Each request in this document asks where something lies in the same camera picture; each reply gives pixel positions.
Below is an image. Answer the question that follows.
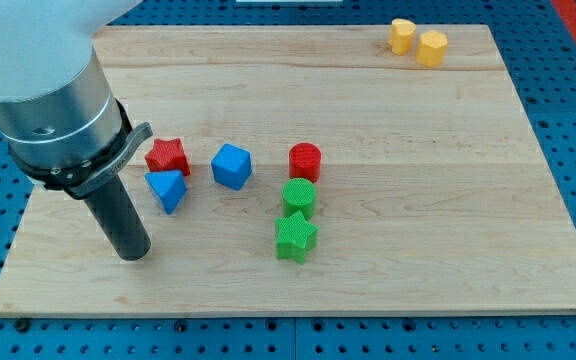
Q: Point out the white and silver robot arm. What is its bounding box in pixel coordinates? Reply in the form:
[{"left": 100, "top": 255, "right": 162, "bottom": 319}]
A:
[{"left": 0, "top": 0, "right": 152, "bottom": 200}]

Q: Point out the blue cube block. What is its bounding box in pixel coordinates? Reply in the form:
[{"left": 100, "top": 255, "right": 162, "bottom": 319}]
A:
[{"left": 211, "top": 143, "right": 252, "bottom": 191}]

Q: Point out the yellow hexagon block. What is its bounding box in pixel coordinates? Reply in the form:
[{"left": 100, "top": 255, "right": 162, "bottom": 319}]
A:
[{"left": 416, "top": 30, "right": 448, "bottom": 67}]

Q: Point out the wooden board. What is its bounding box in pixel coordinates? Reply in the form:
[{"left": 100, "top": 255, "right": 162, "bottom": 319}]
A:
[{"left": 0, "top": 25, "right": 576, "bottom": 319}]

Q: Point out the green cylinder block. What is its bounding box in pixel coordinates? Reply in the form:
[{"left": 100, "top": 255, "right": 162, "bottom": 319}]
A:
[{"left": 282, "top": 178, "right": 317, "bottom": 220}]

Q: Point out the red cylinder block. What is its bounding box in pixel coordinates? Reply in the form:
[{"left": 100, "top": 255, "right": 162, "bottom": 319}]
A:
[{"left": 289, "top": 142, "right": 322, "bottom": 183}]

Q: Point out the green star block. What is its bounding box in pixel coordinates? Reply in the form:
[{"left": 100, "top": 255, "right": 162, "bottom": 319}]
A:
[{"left": 275, "top": 211, "right": 318, "bottom": 265}]

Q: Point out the blue triangle block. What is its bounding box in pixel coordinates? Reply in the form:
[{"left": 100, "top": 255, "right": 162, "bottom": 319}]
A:
[{"left": 145, "top": 170, "right": 187, "bottom": 215}]

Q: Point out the red star block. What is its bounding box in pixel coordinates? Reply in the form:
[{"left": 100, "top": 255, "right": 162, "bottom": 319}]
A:
[{"left": 144, "top": 138, "right": 191, "bottom": 176}]

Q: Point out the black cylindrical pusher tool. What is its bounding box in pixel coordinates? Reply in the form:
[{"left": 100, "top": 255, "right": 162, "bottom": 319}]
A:
[{"left": 84, "top": 176, "right": 151, "bottom": 261}]

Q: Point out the yellow heart block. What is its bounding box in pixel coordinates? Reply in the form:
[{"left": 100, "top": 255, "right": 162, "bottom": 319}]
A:
[{"left": 388, "top": 18, "right": 416, "bottom": 55}]

